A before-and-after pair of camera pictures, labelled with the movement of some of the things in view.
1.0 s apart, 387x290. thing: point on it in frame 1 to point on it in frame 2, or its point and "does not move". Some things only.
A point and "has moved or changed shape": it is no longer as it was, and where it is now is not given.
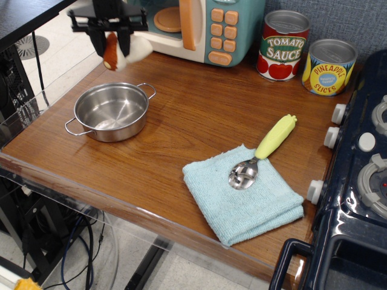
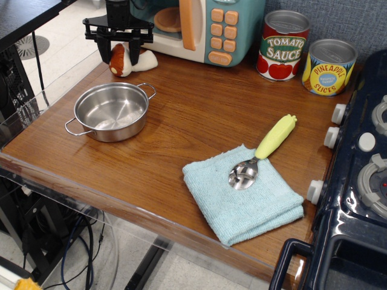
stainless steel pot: (113, 112) does not move
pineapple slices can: (329, 66) does not move
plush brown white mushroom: (113, 58) has moved or changed shape
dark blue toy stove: (348, 251) does not move
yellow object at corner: (26, 284) does not move
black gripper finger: (124, 37) to (135, 40)
